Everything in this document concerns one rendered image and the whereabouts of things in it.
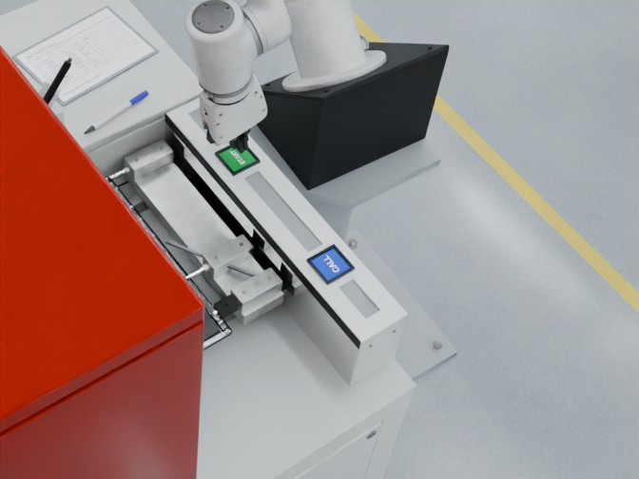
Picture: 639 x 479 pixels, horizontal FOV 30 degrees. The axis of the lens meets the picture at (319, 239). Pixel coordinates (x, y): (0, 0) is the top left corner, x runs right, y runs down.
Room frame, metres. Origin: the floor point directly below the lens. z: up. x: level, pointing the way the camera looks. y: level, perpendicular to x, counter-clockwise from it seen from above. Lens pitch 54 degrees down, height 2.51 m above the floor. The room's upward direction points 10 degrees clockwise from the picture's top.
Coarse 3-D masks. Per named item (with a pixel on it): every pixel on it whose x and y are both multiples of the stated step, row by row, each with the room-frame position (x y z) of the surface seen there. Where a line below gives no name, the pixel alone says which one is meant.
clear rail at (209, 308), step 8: (112, 184) 1.22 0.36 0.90; (120, 192) 1.21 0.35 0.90; (128, 200) 1.20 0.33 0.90; (136, 216) 1.17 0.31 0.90; (144, 224) 1.15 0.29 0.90; (152, 232) 1.14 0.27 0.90; (160, 240) 1.13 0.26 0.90; (168, 256) 1.10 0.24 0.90; (176, 264) 1.08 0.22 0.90; (184, 272) 1.07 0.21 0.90; (192, 280) 1.06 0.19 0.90; (208, 304) 1.02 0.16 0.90; (208, 312) 1.01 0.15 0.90; (216, 312) 1.01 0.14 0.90; (216, 320) 0.99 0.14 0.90; (224, 320) 1.00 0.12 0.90; (224, 328) 0.98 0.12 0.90
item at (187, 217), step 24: (168, 168) 1.30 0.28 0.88; (144, 192) 1.24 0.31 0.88; (168, 192) 1.24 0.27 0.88; (192, 192) 1.25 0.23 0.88; (168, 216) 1.19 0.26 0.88; (192, 216) 1.20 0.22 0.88; (216, 216) 1.21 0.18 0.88; (192, 240) 1.15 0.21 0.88; (216, 240) 1.16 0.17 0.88; (240, 264) 1.12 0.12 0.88; (216, 288) 1.08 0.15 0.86; (240, 312) 1.03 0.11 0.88; (264, 312) 1.05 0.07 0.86
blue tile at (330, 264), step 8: (320, 256) 1.11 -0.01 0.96; (328, 256) 1.11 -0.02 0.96; (336, 256) 1.11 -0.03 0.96; (320, 264) 1.09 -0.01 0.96; (328, 264) 1.09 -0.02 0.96; (336, 264) 1.10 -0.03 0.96; (344, 264) 1.10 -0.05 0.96; (320, 272) 1.08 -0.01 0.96; (328, 272) 1.08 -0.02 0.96; (336, 272) 1.08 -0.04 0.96
